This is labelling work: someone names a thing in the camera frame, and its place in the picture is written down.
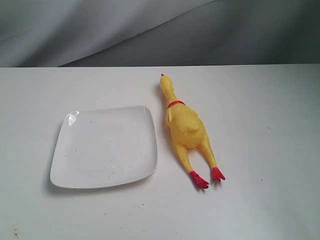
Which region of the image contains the yellow rubber chicken toy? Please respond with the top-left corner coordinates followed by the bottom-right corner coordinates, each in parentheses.
top-left (160, 74), bottom-right (226, 190)

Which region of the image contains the white square plate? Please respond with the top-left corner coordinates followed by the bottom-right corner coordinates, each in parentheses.
top-left (49, 105), bottom-right (158, 189)

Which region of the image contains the grey backdrop cloth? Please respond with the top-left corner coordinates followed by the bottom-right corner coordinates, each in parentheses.
top-left (0, 0), bottom-right (320, 67)

